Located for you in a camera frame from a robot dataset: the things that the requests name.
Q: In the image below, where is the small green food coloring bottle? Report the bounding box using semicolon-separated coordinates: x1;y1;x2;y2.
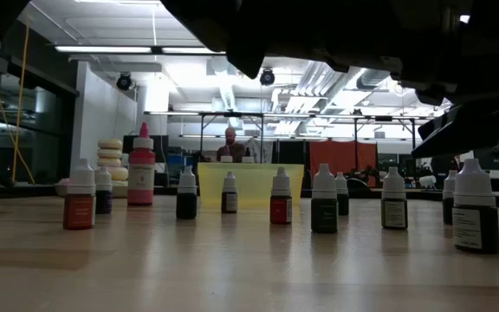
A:
310;163;339;234

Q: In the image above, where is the small black food coloring bottle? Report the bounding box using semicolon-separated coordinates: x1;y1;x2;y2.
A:
176;166;198;220

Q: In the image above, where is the small red food coloring bottle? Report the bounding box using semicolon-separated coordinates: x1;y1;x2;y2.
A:
269;166;293;225

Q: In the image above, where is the black aluminium table frame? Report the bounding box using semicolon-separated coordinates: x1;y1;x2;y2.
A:
0;181;499;210

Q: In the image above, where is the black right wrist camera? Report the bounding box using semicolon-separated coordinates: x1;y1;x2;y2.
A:
430;60;499;106

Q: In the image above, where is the small yellow toy donut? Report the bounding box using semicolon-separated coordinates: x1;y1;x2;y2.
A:
97;138;124;151

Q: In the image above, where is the linear ceiling light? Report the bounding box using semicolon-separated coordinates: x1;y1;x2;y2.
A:
54;45;153;55
161;46;227;55

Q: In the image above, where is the translucent yellow plastic tray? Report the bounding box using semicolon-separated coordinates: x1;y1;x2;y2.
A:
197;162;305;210

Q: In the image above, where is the yellow extension cord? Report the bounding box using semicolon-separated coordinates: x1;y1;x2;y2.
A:
0;16;36;185

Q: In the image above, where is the black chair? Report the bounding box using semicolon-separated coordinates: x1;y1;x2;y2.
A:
347;177;370;192

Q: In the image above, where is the large pink food coloring bottle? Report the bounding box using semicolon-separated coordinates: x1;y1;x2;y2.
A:
126;121;157;206

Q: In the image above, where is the small purple food coloring bottle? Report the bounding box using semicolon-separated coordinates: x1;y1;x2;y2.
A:
94;166;113;215

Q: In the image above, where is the black station frame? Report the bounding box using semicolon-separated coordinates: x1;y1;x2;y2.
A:
198;111;266;164
352;114;418;190

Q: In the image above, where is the orange curtain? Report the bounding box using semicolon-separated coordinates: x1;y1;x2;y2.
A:
308;140;379;190

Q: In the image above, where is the grey round plate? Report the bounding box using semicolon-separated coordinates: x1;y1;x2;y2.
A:
54;180;130;199

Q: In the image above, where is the black computer monitor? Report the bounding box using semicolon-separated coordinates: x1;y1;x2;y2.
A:
122;134;170;164

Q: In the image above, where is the small orange food coloring bottle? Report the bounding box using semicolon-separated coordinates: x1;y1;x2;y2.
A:
62;158;97;231

